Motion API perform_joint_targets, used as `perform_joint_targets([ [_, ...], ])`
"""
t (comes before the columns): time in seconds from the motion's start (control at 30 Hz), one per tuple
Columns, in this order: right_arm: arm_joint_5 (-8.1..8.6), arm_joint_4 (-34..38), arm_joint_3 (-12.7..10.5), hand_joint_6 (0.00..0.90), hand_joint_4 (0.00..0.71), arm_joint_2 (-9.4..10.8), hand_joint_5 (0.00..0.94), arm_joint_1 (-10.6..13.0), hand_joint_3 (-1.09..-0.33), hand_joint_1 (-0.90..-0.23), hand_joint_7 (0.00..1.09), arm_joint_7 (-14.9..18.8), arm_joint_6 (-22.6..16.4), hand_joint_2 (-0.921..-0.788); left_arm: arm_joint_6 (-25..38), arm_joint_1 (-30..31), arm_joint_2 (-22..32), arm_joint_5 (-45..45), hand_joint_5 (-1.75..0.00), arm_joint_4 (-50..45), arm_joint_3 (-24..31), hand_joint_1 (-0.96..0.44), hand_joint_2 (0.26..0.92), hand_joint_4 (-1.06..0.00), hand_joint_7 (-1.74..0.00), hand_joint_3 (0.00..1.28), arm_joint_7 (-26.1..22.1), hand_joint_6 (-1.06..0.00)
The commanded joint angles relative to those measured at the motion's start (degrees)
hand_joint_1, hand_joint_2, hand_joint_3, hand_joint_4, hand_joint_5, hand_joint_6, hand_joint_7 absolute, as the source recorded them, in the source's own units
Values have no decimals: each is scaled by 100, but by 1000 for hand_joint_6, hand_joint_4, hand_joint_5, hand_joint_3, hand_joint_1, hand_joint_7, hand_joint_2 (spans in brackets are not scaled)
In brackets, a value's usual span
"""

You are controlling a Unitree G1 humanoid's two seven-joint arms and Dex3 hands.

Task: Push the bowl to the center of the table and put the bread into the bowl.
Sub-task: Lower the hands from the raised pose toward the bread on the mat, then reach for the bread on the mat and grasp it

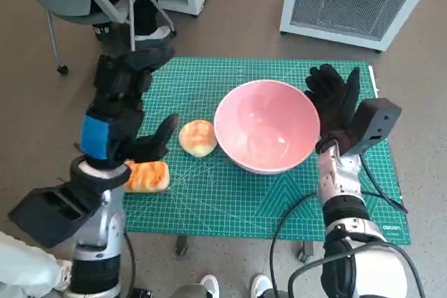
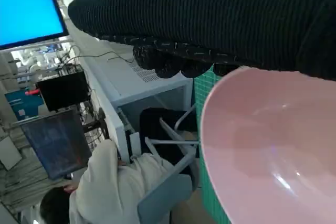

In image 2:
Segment black computer box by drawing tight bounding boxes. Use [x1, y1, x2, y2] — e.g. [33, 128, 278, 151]
[36, 71, 91, 112]

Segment blue printed box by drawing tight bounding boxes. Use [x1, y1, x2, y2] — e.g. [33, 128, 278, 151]
[4, 89, 44, 121]

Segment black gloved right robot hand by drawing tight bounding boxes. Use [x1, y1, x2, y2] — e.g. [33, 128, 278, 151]
[67, 0, 336, 82]

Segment small white vented cabinet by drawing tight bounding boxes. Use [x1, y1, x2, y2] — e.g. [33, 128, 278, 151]
[76, 50, 194, 163]

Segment seated person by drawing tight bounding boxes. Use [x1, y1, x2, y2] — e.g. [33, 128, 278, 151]
[39, 107, 202, 224]

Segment monitor with blue screen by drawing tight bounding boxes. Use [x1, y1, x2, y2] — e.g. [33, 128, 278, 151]
[0, 0, 70, 51]

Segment pink bowl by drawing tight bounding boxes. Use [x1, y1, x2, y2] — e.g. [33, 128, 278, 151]
[200, 66, 336, 224]

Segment green cutting mat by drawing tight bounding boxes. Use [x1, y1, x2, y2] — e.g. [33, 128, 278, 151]
[193, 65, 233, 224]

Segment grey chair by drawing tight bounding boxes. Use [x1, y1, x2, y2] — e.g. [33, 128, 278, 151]
[138, 103, 200, 224]

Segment white board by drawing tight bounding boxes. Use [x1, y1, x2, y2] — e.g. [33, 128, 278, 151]
[0, 136, 22, 172]

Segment monitor with dark screen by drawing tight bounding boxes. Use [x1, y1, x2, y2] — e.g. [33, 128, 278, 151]
[18, 108, 92, 181]

